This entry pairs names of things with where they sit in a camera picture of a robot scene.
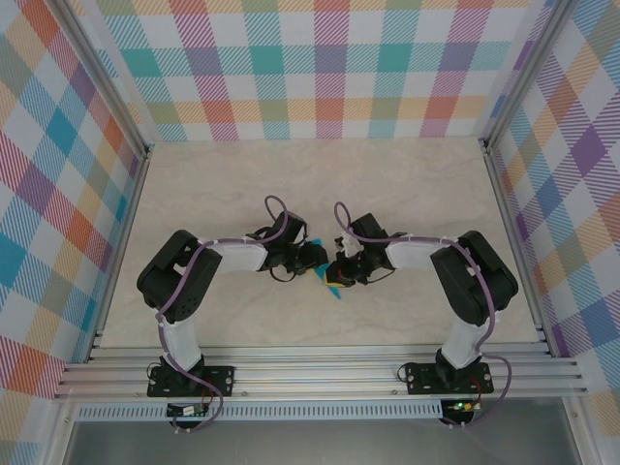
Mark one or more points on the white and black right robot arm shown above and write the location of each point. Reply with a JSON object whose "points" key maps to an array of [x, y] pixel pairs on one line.
{"points": [[416, 254]]}

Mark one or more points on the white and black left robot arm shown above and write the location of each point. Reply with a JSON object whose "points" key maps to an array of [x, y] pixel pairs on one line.
{"points": [[237, 254]]}

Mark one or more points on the grey metal panel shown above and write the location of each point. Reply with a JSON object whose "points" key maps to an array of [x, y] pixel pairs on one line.
{"points": [[315, 445]]}

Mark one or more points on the aluminium mounting rail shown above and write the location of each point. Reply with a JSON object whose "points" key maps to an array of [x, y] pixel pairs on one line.
{"points": [[315, 373]]}

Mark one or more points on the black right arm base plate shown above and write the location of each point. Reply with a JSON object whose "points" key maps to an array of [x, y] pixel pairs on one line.
{"points": [[421, 380]]}

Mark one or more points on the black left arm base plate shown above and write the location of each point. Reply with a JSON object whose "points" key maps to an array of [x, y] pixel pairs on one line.
{"points": [[223, 380]]}

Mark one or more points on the aluminium side rail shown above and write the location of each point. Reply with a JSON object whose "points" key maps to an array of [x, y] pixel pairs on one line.
{"points": [[517, 242], [133, 203]]}

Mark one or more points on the aluminium corner post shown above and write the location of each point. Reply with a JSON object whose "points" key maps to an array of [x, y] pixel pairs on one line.
{"points": [[102, 72], [528, 72]]}

